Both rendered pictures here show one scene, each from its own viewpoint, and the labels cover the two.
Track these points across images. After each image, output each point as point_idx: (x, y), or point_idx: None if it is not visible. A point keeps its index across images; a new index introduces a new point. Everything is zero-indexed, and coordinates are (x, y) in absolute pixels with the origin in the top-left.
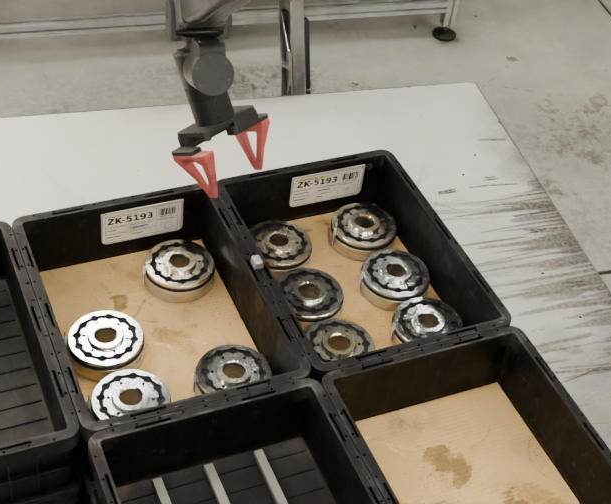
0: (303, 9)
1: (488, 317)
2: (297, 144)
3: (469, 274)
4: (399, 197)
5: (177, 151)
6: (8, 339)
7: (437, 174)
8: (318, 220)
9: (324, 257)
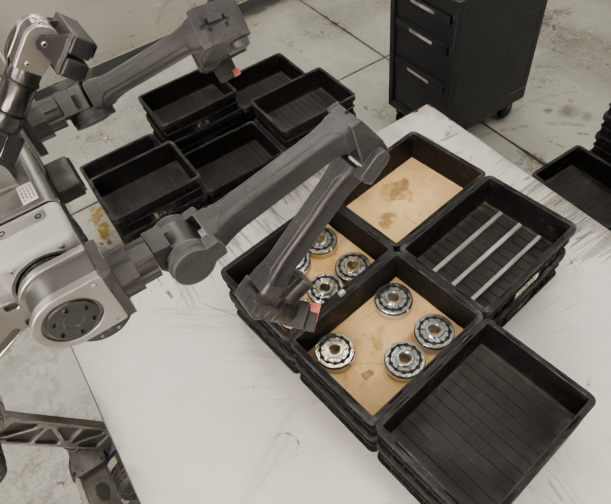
0: (11, 411)
1: None
2: (149, 380)
3: None
4: (245, 265)
5: (312, 326)
6: (422, 414)
7: (155, 302)
8: None
9: None
